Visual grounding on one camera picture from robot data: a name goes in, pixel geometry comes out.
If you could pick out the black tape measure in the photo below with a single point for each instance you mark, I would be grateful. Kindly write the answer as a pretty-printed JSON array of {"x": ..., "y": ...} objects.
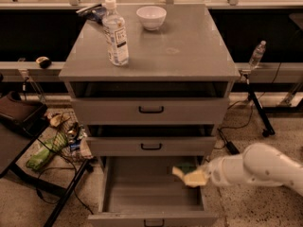
[{"x": 43, "y": 62}]

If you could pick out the grey drawer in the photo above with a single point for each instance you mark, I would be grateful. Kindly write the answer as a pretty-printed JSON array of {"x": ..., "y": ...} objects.
[
  {"x": 149, "y": 103},
  {"x": 143, "y": 192},
  {"x": 161, "y": 140}
]

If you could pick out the green plastic bag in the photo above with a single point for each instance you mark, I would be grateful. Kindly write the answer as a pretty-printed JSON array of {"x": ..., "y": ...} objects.
[{"x": 47, "y": 150}]

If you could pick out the dark blue snack bag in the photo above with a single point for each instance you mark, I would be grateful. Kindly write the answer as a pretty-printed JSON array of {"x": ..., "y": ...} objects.
[{"x": 94, "y": 13}]

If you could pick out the grey drawer cabinet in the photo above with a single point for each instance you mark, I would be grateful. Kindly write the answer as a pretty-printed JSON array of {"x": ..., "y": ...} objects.
[{"x": 186, "y": 48}]

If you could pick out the grey top drawer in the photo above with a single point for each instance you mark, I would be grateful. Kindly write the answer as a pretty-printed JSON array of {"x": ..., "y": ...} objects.
[{"x": 149, "y": 103}]

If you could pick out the grey bottom drawer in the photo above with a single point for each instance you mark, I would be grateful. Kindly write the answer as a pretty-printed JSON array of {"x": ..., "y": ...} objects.
[{"x": 143, "y": 192}]

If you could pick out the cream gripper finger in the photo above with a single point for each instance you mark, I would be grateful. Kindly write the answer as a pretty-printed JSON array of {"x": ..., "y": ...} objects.
[
  {"x": 178, "y": 172},
  {"x": 195, "y": 178}
]

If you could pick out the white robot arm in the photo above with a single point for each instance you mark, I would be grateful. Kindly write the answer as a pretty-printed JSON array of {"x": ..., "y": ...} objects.
[{"x": 259, "y": 165}]

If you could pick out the green yellow sponge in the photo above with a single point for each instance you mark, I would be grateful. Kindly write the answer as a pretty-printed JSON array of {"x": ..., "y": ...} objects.
[{"x": 187, "y": 167}]

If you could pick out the wire mesh trash basket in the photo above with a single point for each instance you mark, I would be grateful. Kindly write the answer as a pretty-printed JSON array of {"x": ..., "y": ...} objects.
[{"x": 70, "y": 136}]

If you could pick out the clear plastic water bottle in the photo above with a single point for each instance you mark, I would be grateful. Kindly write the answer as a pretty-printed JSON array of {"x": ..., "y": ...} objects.
[{"x": 115, "y": 34}]

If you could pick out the white ceramic bowl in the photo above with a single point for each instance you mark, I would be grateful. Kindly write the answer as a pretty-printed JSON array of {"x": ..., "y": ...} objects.
[{"x": 151, "y": 17}]

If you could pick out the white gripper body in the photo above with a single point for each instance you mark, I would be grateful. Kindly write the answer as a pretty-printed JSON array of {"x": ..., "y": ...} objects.
[{"x": 216, "y": 171}]

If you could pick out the small background water bottle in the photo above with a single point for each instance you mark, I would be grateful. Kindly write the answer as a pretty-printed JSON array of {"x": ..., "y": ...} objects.
[{"x": 257, "y": 55}]

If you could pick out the grey middle drawer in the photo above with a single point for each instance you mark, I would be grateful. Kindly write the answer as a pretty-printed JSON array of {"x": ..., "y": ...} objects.
[{"x": 161, "y": 140}]

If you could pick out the black folding chair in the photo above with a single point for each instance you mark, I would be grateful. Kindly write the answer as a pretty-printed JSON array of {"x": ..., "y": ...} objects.
[{"x": 22, "y": 122}]

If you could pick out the black power adapter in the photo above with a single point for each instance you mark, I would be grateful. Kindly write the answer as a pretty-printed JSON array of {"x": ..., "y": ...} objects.
[{"x": 228, "y": 144}]

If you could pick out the black tripod stand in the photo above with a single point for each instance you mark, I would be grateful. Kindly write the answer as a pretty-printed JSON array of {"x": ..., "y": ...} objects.
[{"x": 269, "y": 130}]

